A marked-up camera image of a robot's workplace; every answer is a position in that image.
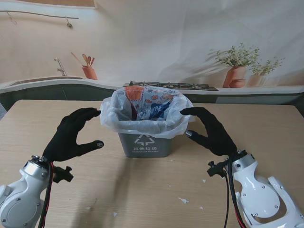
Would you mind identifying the printed kitchen backdrop cloth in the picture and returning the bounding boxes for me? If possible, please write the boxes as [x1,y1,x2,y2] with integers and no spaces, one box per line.
[0,0,304,105]

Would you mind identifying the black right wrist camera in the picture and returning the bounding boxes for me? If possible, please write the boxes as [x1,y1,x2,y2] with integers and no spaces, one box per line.
[207,161,228,179]

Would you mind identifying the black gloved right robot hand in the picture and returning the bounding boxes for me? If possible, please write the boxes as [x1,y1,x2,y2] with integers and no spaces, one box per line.
[180,106,239,157]

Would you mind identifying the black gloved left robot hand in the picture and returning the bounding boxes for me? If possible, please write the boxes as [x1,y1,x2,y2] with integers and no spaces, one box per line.
[42,107,105,162]

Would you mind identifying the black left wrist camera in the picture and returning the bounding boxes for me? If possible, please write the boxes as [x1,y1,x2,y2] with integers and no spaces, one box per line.
[52,166,74,184]

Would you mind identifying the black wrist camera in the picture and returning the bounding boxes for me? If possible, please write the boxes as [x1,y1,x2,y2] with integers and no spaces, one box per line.
[52,166,74,184]
[207,161,228,179]

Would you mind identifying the black red arm cable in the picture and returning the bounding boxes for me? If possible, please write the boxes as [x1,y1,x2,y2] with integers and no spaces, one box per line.
[222,156,247,228]
[37,161,57,228]

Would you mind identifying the grey plastic waste bin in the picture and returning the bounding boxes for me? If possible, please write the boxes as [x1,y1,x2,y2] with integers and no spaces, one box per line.
[117,132,173,159]

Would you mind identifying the white plastic garbage bag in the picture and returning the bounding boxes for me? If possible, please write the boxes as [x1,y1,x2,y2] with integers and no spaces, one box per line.
[99,85,196,140]

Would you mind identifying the black red left arm cable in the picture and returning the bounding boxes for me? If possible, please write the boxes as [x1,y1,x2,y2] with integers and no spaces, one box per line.
[37,161,57,228]

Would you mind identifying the black red right arm cable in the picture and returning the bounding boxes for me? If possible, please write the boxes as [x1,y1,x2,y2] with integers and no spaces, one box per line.
[222,156,247,228]

